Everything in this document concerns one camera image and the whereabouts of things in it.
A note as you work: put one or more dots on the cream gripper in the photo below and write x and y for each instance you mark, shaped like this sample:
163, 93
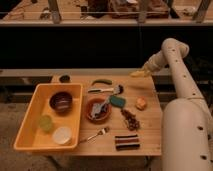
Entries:
145, 70

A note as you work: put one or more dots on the yellow banana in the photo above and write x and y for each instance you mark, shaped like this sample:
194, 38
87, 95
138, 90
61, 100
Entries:
140, 73

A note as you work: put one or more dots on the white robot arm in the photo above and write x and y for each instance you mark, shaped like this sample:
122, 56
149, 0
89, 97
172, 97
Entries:
186, 120

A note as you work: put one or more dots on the orange bread piece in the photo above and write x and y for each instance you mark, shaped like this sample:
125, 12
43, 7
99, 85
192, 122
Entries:
141, 103

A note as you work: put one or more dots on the green chili pepper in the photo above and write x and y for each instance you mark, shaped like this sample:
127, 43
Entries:
104, 81

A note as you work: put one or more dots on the teal sponge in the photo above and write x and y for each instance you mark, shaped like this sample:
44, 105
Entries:
117, 101

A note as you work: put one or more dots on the wooden table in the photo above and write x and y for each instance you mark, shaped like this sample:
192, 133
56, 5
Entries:
104, 145

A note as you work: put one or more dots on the orange terracotta bowl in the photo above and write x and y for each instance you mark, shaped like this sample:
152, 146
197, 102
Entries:
103, 115

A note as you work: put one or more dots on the grey crumpled cloth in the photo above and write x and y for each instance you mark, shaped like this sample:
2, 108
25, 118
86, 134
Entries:
97, 108

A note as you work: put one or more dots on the silver fork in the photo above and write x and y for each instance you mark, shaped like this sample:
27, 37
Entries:
100, 132

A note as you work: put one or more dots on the small dark round object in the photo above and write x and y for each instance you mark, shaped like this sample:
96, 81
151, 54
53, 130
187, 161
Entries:
65, 79

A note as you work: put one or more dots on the dark brown bowl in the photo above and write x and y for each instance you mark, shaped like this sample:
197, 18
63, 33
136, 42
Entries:
61, 102

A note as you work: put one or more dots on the white plastic cup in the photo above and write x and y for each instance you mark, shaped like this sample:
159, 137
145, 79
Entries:
62, 135

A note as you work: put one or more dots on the yellow plastic bin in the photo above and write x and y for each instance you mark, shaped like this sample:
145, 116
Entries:
31, 138

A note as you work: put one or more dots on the green plastic cup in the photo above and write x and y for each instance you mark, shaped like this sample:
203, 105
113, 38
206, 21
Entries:
45, 123

